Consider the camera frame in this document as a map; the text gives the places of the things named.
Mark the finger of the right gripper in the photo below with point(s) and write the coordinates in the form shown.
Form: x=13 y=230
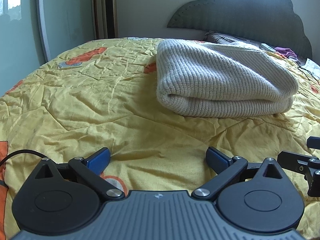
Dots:
x=302 y=164
x=313 y=142

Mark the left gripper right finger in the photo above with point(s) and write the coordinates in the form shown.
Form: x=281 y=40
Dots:
x=255 y=197

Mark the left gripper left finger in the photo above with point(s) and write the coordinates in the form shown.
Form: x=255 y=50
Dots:
x=57 y=199

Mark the white knitted sweater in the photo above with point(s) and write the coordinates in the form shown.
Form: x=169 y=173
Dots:
x=221 y=81

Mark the purple garment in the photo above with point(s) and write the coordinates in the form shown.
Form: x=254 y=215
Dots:
x=287 y=52

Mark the white remote control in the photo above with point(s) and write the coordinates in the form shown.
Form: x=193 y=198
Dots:
x=267 y=47

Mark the yellow carrot-print quilt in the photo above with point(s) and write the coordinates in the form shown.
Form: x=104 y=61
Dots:
x=103 y=94

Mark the dark green padded headboard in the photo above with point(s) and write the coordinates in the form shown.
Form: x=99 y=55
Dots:
x=273 y=22

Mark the checked patterned pillow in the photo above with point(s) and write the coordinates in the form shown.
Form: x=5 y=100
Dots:
x=221 y=38

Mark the glass wardrobe sliding door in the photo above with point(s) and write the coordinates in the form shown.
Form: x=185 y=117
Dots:
x=36 y=31

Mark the gold tower air conditioner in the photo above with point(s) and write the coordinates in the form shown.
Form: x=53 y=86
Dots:
x=105 y=18

